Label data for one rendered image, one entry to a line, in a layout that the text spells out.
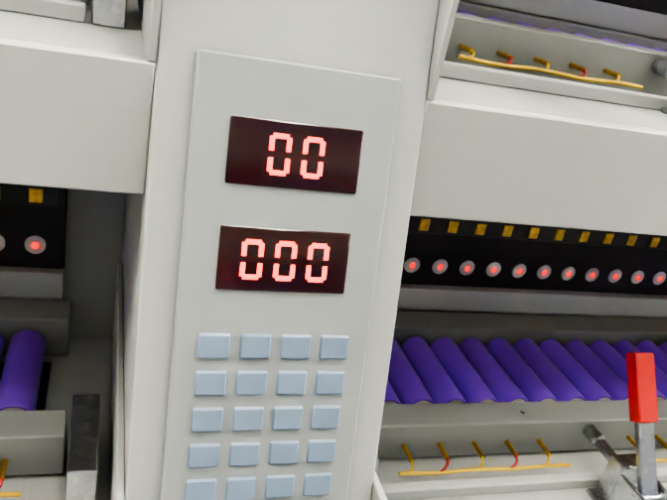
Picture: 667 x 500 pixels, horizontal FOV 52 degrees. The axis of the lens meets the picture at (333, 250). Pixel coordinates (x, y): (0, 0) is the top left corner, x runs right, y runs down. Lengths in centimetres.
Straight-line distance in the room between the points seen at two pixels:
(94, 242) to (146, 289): 20
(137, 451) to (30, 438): 8
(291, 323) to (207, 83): 9
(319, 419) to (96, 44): 15
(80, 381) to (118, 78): 21
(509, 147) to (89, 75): 15
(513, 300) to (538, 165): 23
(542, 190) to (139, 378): 17
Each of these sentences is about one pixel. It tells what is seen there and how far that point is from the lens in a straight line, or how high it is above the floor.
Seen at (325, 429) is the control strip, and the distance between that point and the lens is 26.
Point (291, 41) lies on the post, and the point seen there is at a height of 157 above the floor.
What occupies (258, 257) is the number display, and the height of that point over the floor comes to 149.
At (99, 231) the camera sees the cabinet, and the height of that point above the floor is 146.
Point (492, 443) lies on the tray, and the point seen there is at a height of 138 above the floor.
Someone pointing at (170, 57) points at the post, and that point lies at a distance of 23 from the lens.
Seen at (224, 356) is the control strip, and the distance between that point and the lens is 24.
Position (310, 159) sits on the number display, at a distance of 23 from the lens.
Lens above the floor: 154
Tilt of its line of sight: 10 degrees down
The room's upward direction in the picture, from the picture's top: 7 degrees clockwise
